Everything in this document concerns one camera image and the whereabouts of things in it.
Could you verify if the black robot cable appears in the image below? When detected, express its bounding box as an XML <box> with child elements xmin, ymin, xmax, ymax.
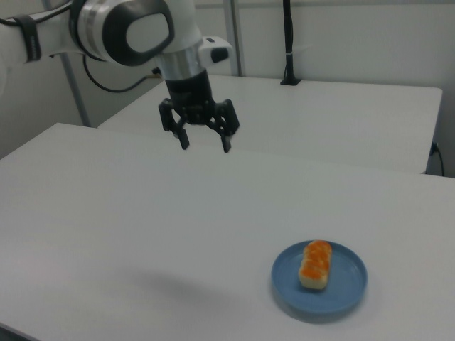
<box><xmin>82</xmin><ymin>55</ymin><xmax>165</xmax><ymax>94</ymax></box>

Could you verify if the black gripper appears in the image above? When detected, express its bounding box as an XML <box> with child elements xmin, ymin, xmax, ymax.
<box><xmin>158</xmin><ymin>69</ymin><xmax>241</xmax><ymax>153</ymax></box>

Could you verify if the black wall cable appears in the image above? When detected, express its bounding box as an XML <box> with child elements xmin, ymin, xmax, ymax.
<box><xmin>431</xmin><ymin>141</ymin><xmax>446</xmax><ymax>175</ymax></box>

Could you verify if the black velcro strap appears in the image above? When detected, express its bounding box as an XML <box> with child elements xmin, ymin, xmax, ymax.
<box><xmin>16</xmin><ymin>15</ymin><xmax>43</xmax><ymax>64</ymax></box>

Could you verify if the blue round plate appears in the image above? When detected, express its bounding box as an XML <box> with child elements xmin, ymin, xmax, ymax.
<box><xmin>271</xmin><ymin>240</ymin><xmax>368</xmax><ymax>323</ymax></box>

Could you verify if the orange topped bread loaf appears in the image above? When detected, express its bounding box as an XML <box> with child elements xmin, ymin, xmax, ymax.
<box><xmin>297</xmin><ymin>240</ymin><xmax>334</xmax><ymax>291</ymax></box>

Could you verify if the grey metal partition post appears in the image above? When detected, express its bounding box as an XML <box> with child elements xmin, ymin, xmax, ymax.
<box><xmin>223</xmin><ymin>0</ymin><xmax>247</xmax><ymax>76</ymax></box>

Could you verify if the black camera stand pole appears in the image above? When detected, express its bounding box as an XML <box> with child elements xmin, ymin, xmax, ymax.
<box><xmin>279</xmin><ymin>0</ymin><xmax>302</xmax><ymax>87</ymax></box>

